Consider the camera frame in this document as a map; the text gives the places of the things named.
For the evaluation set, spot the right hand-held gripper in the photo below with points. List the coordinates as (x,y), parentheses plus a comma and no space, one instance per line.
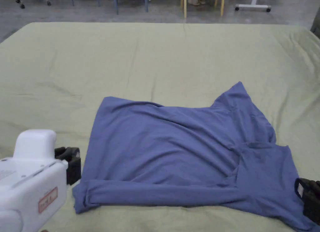
(313,208)

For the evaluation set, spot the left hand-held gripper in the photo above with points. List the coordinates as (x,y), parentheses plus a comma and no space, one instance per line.
(27,182)

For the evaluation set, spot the blue shirt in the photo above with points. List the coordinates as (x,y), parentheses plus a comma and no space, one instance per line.
(165,152)

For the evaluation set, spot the bed with pale green sheet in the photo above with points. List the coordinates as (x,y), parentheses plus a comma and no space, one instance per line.
(160,57)

